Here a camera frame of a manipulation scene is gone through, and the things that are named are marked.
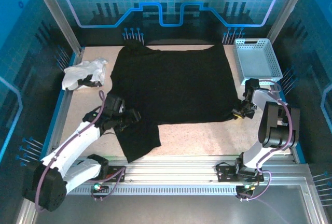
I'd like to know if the black t-shirt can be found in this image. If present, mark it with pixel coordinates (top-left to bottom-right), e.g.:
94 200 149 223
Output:
110 41 242 164

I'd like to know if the white folded t-shirt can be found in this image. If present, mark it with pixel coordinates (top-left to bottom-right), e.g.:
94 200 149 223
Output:
62 57 109 91

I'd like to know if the grey perforated plastic basket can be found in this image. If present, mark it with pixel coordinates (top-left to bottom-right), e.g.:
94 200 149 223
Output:
233 38 283 86

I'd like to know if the small LED controller board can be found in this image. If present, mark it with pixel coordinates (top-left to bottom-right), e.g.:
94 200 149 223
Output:
90 179 109 193
236 184 257 196

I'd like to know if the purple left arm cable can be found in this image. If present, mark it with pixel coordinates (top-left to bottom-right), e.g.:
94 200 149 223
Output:
35 90 127 213

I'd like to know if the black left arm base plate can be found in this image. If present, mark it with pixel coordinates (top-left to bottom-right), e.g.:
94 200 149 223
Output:
106 165 127 183

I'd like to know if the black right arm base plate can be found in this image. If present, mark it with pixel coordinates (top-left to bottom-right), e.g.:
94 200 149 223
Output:
216 163 265 183

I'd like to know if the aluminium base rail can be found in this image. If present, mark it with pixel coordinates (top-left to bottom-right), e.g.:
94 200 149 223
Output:
64 154 309 186

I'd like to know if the slotted metal cable tray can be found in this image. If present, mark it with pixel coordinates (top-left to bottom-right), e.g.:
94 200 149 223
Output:
66 184 239 196

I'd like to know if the aluminium frame post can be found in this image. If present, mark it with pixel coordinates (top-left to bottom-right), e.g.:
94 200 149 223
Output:
266 0 312 45
28 0 86 53

